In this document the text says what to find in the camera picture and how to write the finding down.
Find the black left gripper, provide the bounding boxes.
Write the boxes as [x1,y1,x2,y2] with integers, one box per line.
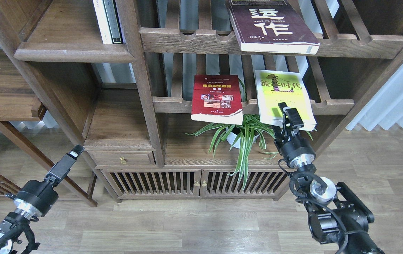
[5,145,84,218]

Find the green spider plant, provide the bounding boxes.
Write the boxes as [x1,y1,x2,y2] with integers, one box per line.
[184,78,314,189]

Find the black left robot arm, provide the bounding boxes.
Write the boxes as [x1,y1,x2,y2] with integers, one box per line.
[0,145,84,254]

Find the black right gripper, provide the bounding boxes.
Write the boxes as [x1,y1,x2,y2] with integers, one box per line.
[271,102,316,169]

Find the dark green upright book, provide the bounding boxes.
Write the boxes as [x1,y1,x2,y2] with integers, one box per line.
[103,0,124,44]

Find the maroon book white characters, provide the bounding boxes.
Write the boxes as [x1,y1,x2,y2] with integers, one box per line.
[225,0,320,55]

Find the red book with photos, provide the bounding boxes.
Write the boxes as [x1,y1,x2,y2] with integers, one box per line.
[191,74,243,125]

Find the white upright book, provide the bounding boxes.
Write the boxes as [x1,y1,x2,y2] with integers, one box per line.
[93,0,113,44]

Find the yellow green book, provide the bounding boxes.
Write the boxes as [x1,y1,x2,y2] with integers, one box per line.
[255,70,317,132]

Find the white plant pot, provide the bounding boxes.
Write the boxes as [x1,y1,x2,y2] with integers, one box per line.
[226,127,259,150]

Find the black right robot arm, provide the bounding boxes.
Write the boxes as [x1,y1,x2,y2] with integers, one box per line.
[272,103,383,254]

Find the dark wooden bookshelf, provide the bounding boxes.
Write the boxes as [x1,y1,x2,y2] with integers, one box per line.
[0,0,403,200]

